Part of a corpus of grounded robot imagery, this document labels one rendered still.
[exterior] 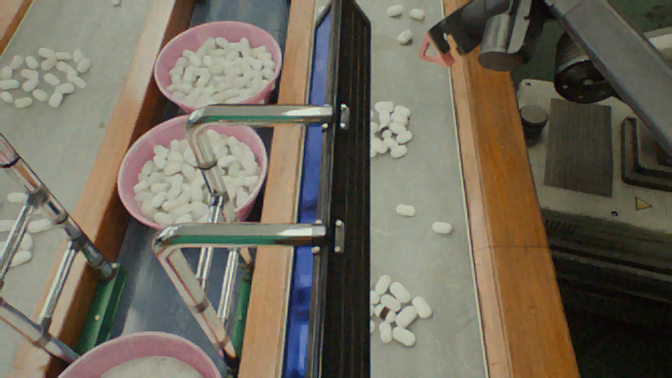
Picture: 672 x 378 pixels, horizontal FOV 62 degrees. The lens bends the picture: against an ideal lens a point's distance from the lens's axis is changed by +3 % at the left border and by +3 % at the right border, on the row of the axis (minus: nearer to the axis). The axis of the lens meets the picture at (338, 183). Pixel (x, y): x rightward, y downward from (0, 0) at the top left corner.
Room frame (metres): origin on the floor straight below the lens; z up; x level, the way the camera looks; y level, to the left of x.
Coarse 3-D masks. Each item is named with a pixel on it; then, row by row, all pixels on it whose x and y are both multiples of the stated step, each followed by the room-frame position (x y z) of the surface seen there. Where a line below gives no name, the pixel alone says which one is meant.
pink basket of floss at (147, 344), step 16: (128, 336) 0.31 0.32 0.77; (144, 336) 0.30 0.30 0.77; (160, 336) 0.30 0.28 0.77; (176, 336) 0.30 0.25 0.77; (96, 352) 0.29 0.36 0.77; (112, 352) 0.29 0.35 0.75; (128, 352) 0.29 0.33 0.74; (144, 352) 0.29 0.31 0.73; (160, 352) 0.29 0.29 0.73; (176, 352) 0.29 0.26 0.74; (192, 352) 0.28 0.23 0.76; (80, 368) 0.27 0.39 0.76; (96, 368) 0.27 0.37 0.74; (208, 368) 0.26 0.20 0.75
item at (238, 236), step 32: (192, 128) 0.41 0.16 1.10; (320, 128) 0.39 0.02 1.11; (224, 192) 0.41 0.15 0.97; (192, 224) 0.27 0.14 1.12; (224, 224) 0.27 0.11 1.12; (256, 224) 0.26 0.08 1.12; (288, 224) 0.26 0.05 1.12; (320, 224) 0.26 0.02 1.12; (160, 256) 0.26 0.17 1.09; (192, 288) 0.26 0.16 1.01; (224, 288) 0.33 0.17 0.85; (224, 320) 0.29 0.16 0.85; (224, 352) 0.26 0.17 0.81
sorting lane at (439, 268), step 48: (384, 0) 1.11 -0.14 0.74; (432, 0) 1.10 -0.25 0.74; (384, 48) 0.94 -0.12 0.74; (432, 48) 0.93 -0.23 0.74; (384, 96) 0.79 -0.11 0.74; (432, 96) 0.78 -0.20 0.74; (432, 144) 0.66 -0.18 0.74; (384, 192) 0.55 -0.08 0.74; (432, 192) 0.55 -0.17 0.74; (384, 240) 0.45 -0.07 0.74; (432, 240) 0.45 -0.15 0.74; (288, 288) 0.38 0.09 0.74; (432, 288) 0.36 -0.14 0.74; (432, 336) 0.29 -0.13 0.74; (480, 336) 0.28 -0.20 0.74
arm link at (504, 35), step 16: (528, 0) 0.62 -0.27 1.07; (496, 16) 0.63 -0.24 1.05; (512, 16) 0.62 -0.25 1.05; (528, 16) 0.60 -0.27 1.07; (544, 16) 0.63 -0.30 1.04; (496, 32) 0.60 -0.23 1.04; (512, 32) 0.60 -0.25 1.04; (528, 32) 0.59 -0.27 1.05; (480, 48) 0.60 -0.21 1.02; (496, 48) 0.58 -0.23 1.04; (512, 48) 0.57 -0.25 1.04; (528, 48) 0.58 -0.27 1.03; (480, 64) 0.59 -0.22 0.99; (496, 64) 0.58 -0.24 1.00; (512, 64) 0.57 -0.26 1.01
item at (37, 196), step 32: (0, 160) 0.43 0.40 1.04; (32, 192) 0.43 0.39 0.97; (64, 224) 0.43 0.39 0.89; (0, 256) 0.34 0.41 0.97; (64, 256) 0.40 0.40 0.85; (96, 256) 0.43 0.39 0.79; (0, 288) 0.30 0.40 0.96; (96, 288) 0.41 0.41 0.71; (0, 320) 0.28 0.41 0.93; (32, 320) 0.29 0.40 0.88; (96, 320) 0.36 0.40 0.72; (64, 352) 0.28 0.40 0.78
